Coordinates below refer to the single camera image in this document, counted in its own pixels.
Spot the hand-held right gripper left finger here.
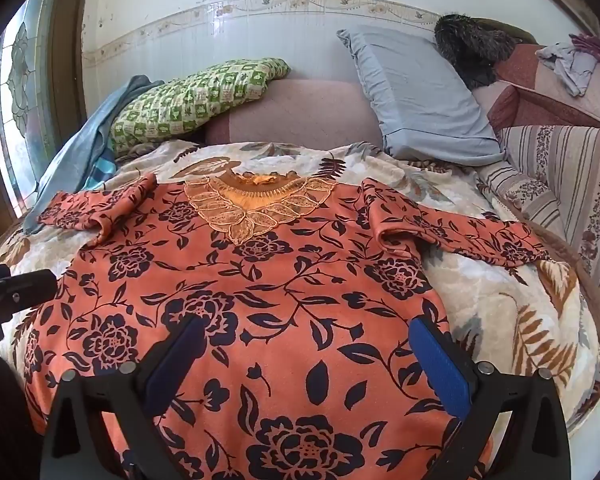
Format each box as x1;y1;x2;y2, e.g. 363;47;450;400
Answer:
40;312;208;480

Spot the olive cloth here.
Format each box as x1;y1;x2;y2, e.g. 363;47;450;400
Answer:
472;17;538;46

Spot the grey pillow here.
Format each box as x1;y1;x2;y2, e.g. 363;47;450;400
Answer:
336;25;506;167

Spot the pale lilac garment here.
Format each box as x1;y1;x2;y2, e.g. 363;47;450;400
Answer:
536;42;600;98

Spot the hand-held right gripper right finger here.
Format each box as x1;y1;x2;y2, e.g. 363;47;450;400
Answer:
409;316;573;480

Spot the leaf print blanket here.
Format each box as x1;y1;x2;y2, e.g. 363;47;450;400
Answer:
0;140;600;436

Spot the blue-grey cloth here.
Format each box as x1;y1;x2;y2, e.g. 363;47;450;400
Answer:
22;75;166;236

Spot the purple cloth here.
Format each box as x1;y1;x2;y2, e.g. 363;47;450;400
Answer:
569;32;600;71

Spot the pink patchwork quilt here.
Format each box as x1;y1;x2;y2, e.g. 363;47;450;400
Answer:
472;42;600;133

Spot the striped floral cushion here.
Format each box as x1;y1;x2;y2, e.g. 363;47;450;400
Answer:
475;124;600;306

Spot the stained glass window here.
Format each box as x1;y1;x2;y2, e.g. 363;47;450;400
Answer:
0;0;88;221

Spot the teal striped cloth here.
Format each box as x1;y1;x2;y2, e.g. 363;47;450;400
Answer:
82;155;118;191

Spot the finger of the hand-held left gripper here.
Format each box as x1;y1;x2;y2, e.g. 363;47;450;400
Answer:
0;266;59;342

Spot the dark fur garment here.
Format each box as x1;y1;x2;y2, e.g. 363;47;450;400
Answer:
434;12;518;90

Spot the green checkered pillow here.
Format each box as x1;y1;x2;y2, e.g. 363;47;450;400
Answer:
109;57;292;158

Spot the pink headboard cushion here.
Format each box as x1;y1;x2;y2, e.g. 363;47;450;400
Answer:
204;77;386;148

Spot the orange floral shirt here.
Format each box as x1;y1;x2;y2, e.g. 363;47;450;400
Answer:
22;170;556;480

